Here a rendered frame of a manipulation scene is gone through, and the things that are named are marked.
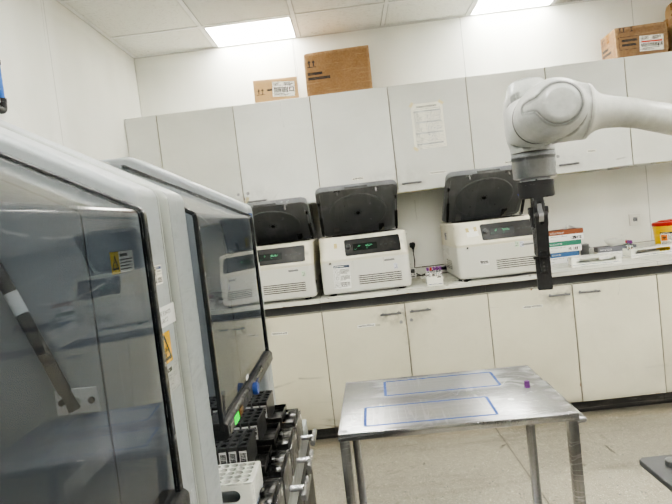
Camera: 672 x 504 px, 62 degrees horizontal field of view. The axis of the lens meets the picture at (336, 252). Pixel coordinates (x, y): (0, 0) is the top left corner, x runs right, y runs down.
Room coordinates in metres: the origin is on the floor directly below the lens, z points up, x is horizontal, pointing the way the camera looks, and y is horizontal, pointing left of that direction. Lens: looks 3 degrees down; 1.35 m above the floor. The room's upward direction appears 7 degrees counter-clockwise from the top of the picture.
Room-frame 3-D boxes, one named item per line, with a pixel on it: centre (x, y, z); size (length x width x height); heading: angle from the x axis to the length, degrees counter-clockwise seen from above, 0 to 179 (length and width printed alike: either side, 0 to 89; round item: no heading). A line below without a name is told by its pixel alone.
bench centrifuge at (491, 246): (3.68, -1.03, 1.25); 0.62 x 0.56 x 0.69; 178
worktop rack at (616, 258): (3.49, -1.62, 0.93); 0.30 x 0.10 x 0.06; 80
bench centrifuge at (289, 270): (3.72, 0.40, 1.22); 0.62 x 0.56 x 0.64; 176
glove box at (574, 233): (3.81, -1.57, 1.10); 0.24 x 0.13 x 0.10; 87
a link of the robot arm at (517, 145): (1.18, -0.44, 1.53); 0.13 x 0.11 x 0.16; 173
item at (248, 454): (1.27, 0.26, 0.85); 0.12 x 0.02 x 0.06; 179
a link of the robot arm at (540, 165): (1.20, -0.44, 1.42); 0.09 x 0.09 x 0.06
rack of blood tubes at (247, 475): (1.12, 0.36, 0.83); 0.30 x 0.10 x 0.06; 88
